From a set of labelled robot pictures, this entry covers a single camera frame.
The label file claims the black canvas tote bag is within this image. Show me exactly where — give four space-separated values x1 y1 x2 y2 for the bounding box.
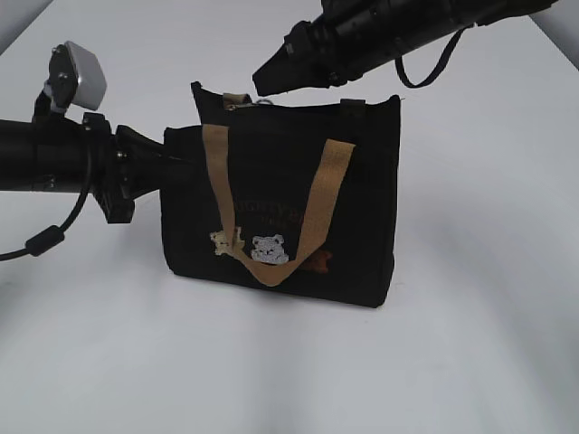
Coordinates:
160 83 401 307

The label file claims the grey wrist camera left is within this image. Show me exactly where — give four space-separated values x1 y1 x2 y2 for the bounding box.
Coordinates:
33 41 107 122

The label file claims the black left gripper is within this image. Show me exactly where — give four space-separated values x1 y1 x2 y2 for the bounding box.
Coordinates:
82 112 202 224

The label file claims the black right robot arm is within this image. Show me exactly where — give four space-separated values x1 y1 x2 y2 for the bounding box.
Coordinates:
252 0 552 97

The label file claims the black looped cable right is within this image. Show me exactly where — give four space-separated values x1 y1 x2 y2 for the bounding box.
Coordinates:
394 26 467 89

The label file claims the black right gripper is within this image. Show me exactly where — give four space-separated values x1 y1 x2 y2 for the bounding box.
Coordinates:
252 1 398 96

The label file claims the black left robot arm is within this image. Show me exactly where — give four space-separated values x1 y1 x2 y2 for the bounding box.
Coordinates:
1 113 198 224

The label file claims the black cable with ferrite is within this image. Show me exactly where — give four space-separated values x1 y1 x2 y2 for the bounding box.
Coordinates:
0 148 94 262

